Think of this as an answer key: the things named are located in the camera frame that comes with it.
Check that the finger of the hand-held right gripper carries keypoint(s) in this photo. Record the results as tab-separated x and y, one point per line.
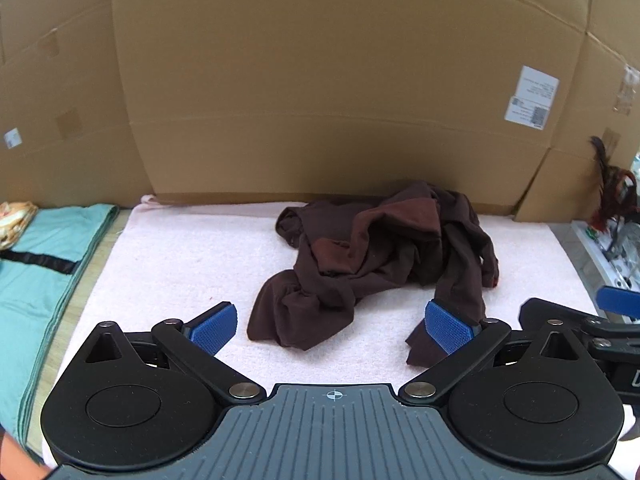
622	302
615	340

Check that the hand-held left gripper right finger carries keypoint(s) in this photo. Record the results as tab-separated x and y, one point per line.
447	327

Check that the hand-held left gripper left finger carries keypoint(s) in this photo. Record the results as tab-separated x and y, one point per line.
215	327

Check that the brown pants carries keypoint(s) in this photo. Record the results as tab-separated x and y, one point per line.
370	260

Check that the white side table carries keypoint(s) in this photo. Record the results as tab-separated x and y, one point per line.
607	260

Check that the pink towel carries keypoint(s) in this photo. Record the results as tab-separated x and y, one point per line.
170	260

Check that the dark red feather decoration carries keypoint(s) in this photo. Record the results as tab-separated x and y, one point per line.
617	185

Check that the teal cloth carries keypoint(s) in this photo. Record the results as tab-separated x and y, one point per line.
35	295

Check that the cardboard box with clear tape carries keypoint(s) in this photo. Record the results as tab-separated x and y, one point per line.
590	110

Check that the white shipping label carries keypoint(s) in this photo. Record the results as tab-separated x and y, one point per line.
532	96

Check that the yellow floral cloth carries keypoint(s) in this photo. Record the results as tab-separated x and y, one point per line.
14	222

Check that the large cardboard box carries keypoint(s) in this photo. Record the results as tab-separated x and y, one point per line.
325	85

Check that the small white label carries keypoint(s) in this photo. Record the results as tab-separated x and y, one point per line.
13	139

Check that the cardboard box with small label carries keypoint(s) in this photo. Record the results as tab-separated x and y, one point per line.
60	85

